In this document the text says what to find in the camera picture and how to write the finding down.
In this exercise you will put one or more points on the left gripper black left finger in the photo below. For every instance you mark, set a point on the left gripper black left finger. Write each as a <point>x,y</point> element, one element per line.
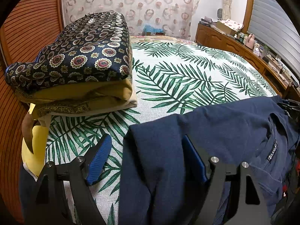
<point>95,159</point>

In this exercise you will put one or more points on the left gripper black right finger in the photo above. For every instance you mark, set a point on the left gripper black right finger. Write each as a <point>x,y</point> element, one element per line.
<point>197,160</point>

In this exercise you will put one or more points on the navy blue shirt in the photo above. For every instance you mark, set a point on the navy blue shirt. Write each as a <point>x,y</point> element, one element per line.
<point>159,183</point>

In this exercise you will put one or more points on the yellow cloth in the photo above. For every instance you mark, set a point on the yellow cloth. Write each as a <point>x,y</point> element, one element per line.
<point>35,133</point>

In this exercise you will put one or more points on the folded tan cloth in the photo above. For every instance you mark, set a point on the folded tan cloth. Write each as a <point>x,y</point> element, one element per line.
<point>82,99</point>

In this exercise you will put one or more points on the palm leaf print bedspread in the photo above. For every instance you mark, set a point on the palm leaf print bedspread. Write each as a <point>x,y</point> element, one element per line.
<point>168,78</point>

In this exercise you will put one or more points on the folded patterned navy cloth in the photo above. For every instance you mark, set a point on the folded patterned navy cloth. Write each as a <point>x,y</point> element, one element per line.
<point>94,48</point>

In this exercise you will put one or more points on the wooden sideboard cabinet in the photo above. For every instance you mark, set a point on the wooden sideboard cabinet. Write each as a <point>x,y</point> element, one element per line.
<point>209,37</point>

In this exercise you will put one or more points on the pink ceramic jug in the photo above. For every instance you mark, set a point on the pink ceramic jug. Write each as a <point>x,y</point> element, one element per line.
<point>250,41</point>

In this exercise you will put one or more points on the floral beige blanket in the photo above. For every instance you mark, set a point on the floral beige blanket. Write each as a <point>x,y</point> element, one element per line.
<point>152,38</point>

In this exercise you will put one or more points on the spotted cardboard box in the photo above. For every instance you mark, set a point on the spotted cardboard box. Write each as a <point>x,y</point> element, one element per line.
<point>229,26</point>

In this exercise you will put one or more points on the blue item behind bed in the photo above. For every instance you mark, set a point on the blue item behind bed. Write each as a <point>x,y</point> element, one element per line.
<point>149,30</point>

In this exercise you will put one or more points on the circle pattern pink curtain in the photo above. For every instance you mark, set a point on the circle pattern pink curtain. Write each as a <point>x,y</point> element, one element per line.
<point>174,17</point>

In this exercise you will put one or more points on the grey window roller shutter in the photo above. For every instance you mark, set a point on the grey window roller shutter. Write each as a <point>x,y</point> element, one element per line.
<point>271,25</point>

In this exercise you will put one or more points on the wooden louvered wardrobe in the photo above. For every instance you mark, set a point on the wooden louvered wardrobe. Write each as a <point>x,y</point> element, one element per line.
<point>26,27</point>

